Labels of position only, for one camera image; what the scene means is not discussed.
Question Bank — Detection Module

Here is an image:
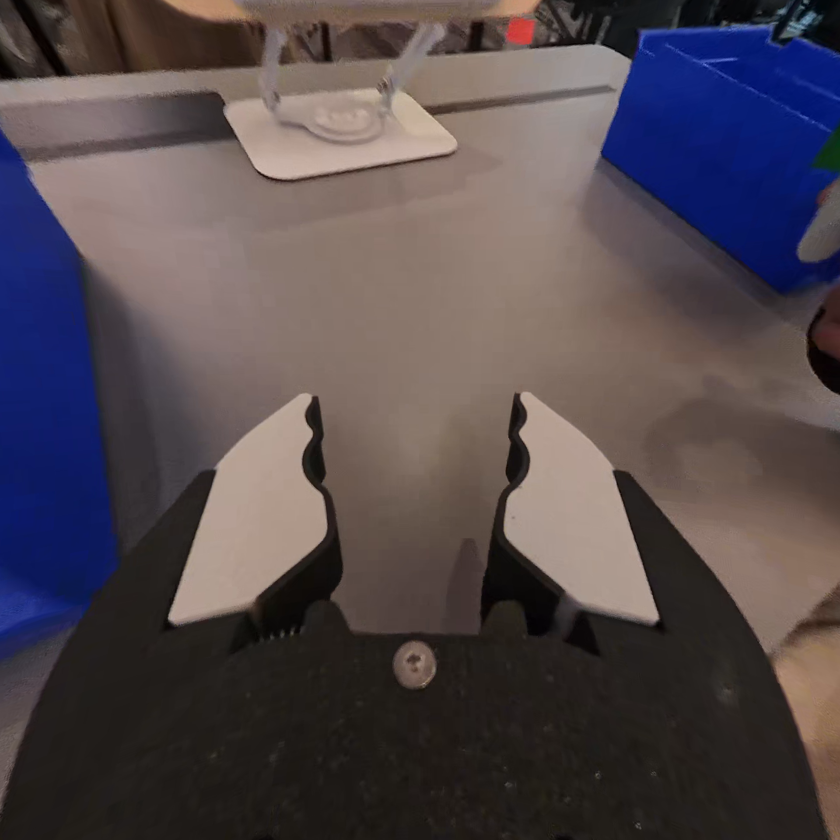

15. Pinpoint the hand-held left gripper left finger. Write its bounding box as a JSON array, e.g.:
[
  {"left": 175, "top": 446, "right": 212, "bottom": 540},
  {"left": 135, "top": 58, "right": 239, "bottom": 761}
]
[{"left": 167, "top": 394, "right": 343, "bottom": 641}]

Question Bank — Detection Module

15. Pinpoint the white folding stand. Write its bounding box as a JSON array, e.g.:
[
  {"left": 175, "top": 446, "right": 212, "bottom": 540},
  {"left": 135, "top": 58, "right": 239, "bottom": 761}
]
[{"left": 223, "top": 0, "right": 500, "bottom": 181}]

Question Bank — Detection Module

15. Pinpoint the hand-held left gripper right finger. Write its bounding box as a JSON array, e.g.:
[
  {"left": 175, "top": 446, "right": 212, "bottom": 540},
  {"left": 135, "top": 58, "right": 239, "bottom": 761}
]
[{"left": 481, "top": 392, "right": 660, "bottom": 651}]

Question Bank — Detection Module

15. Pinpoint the blue plastic bin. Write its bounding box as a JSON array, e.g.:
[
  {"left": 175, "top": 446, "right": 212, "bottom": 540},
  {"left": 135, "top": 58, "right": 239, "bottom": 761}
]
[
  {"left": 600, "top": 26, "right": 840, "bottom": 294},
  {"left": 0, "top": 128, "right": 122, "bottom": 657}
]

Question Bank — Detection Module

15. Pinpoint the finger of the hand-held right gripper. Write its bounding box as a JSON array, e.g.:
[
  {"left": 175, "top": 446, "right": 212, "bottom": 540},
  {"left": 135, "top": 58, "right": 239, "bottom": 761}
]
[{"left": 796, "top": 177, "right": 840, "bottom": 265}]

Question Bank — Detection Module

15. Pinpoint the brown fabric cover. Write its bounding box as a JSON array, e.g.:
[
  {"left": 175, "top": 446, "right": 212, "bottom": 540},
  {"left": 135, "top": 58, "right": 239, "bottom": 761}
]
[{"left": 66, "top": 0, "right": 263, "bottom": 76}]

